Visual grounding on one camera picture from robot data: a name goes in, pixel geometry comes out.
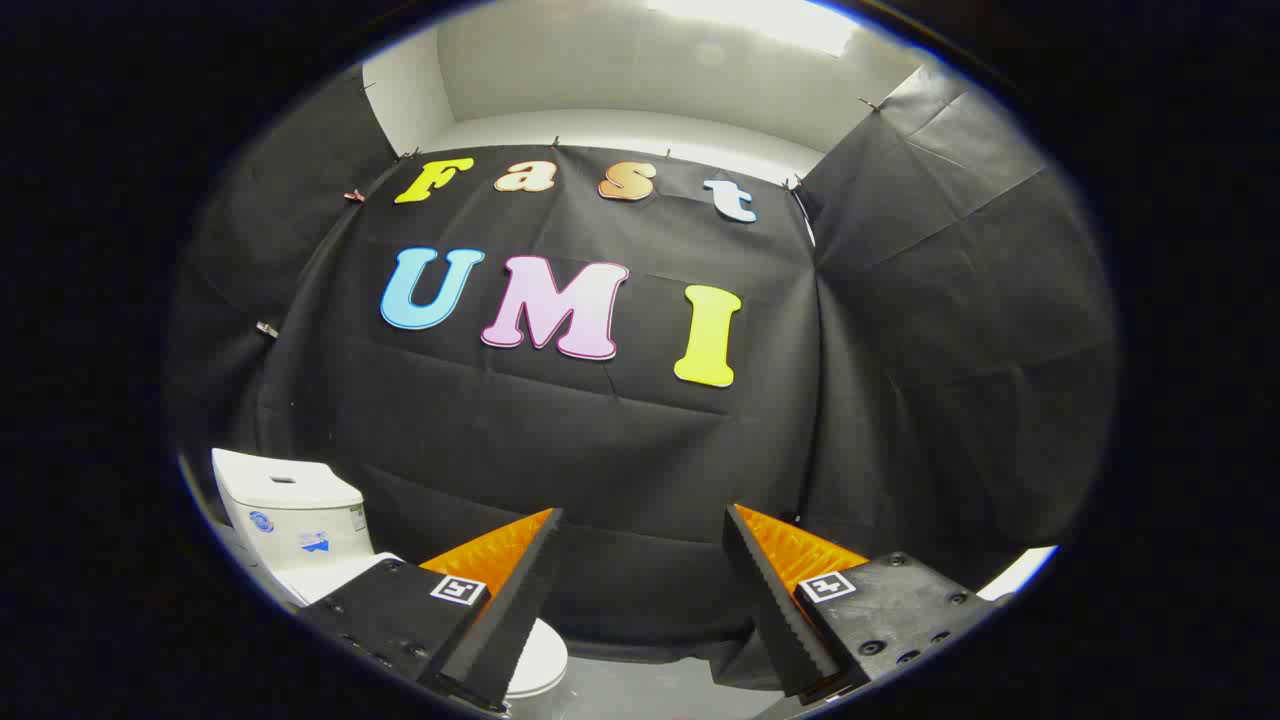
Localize black backdrop cloth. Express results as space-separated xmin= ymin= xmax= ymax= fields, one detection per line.
xmin=165 ymin=65 xmax=1118 ymax=691

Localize white toilet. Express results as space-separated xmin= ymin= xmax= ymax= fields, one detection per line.
xmin=211 ymin=447 xmax=569 ymax=717

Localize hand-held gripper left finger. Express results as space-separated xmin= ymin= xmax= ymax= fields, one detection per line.
xmin=298 ymin=507 xmax=566 ymax=715

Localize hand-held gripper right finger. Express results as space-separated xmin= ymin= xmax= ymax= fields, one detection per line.
xmin=722 ymin=503 xmax=1013 ymax=704

